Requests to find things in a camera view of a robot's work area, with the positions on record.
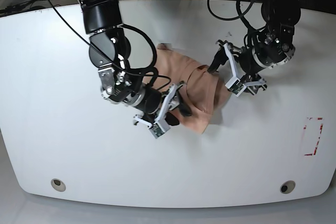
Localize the left table grommet hole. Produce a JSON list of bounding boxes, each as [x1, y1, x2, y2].
[[51, 179, 66, 192]]

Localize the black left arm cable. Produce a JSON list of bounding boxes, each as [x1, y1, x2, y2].
[[207, 0, 268, 49]]

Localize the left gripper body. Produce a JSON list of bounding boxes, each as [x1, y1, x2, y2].
[[237, 24, 296, 76]]

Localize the right table grommet hole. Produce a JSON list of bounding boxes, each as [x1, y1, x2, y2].
[[280, 180, 296, 194]]

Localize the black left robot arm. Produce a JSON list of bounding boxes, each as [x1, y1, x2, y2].
[[234, 0, 301, 81]]

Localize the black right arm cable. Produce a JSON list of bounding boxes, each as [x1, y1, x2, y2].
[[34, 0, 171, 91]]

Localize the table grommet hole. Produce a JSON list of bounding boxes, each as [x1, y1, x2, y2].
[[51, 179, 66, 192], [280, 180, 296, 194]]

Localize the red tape rectangle marking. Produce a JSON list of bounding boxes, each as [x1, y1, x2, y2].
[[300, 117, 324, 157]]

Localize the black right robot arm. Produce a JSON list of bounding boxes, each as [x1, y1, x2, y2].
[[78, 0, 192, 128]]

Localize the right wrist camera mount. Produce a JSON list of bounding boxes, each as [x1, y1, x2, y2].
[[133, 81, 185, 138]]

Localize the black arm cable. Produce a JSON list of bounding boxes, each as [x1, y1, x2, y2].
[[207, 0, 268, 49], [34, 0, 171, 91]]

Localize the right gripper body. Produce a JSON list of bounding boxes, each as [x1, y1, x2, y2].
[[98, 65, 162, 114]]

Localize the peach T-shirt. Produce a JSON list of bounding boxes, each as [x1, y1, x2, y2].
[[155, 44, 230, 134]]

